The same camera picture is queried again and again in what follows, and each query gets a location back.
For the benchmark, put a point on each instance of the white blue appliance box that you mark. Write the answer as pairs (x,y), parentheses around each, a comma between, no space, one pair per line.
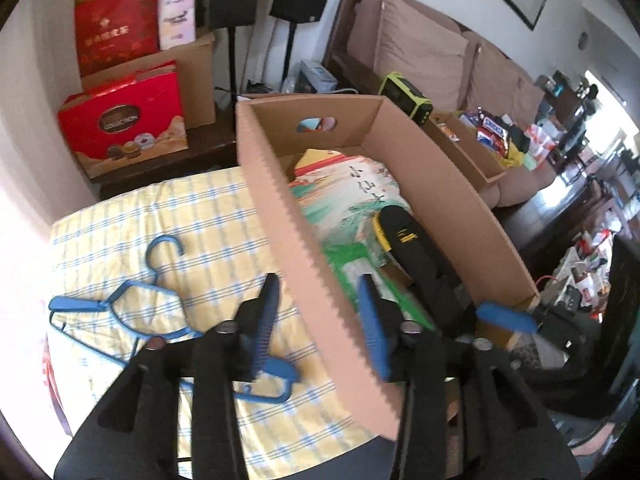
(317,75)

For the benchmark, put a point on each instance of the yellow checkered tablecloth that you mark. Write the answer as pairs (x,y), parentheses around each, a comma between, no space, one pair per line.
(200,220)

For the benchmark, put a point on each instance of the closed brown cardboard box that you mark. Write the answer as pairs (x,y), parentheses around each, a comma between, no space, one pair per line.
(197,85)

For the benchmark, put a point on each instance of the white purple tissue pack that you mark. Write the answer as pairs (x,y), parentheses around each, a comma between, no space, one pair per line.
(176,17)

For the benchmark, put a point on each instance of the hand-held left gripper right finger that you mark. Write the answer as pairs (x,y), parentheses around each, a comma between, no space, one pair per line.
(372,330)

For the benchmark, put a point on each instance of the dark coffee table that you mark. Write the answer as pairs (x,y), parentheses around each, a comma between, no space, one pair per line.
(550,215)

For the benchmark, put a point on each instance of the blue plastic clothes hanger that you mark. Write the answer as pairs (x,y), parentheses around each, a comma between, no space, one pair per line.
(75,304)

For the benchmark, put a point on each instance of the brown sofa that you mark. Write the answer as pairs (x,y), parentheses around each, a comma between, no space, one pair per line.
(525,180)

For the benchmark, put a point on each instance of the red gift box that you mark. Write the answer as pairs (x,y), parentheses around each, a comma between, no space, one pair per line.
(125,125)

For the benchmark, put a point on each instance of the red white packet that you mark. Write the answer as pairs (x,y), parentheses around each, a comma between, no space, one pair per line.
(52,390)

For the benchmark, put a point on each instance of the red white paper bags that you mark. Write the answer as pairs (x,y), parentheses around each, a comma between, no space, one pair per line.
(540,142)

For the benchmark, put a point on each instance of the colourful printed sack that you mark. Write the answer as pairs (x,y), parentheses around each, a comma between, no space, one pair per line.
(350,195)

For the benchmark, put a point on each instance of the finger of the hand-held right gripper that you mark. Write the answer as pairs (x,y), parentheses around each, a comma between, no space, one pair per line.
(505,316)

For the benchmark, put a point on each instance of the red blue snack packet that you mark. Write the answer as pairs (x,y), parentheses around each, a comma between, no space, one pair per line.
(492,132)

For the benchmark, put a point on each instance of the shallow cardboard tray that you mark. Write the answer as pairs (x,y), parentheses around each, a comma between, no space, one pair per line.
(465,155)

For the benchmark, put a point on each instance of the red paper gift bag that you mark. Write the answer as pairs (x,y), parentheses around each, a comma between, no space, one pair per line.
(115,25)

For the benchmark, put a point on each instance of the beige sofa cushion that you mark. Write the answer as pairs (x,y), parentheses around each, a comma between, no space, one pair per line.
(495,80)
(425,55)
(362,25)

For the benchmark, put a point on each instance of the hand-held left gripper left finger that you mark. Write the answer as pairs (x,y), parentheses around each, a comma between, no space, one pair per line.
(265,330)

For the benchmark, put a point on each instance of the orange snack packet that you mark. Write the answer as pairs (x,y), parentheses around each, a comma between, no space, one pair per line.
(447,129)

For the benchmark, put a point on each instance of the yellow green portable radio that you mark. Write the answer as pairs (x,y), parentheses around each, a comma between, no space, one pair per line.
(405,95)

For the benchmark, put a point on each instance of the large cardboard box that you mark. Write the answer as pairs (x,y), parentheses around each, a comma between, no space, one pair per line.
(270,160)

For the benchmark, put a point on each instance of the yellow snack packet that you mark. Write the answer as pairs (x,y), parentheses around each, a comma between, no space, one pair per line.
(515,157)

